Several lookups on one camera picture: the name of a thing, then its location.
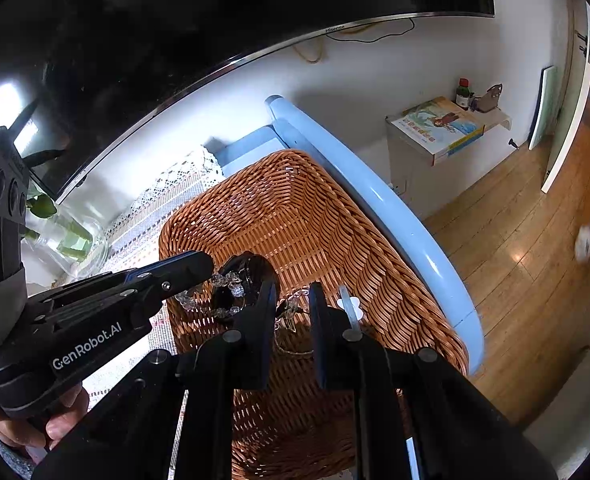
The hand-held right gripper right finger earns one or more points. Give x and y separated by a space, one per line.
320 330

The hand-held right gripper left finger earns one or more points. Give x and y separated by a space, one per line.
270 320

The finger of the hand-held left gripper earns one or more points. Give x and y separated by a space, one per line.
185 270

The light blue hair clip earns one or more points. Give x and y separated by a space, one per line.
347 305

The black wristwatch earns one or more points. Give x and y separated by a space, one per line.
250 270

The brown wicker basket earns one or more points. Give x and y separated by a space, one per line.
300 210

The person's left hand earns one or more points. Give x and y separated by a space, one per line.
55 425

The striped woven table mat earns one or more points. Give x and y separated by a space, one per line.
175 185

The clear glass vase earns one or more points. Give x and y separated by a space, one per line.
90 250

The glass vase with plant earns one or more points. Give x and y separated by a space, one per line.
42 205

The white low cabinet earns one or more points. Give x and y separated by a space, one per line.
410 160

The illustrated picture book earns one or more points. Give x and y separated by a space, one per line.
435 125

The black television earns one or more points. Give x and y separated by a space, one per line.
175 35

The black door stopper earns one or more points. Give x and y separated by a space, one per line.
513 143

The beige cloth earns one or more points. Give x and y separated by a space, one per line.
585 400

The small dark bottle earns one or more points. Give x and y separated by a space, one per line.
462 95

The small brown bag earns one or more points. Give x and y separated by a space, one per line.
489 100

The white leaning board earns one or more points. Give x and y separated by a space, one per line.
545 105

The white door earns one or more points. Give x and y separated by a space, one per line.
575 110

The light blue table rail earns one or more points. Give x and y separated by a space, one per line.
400 210

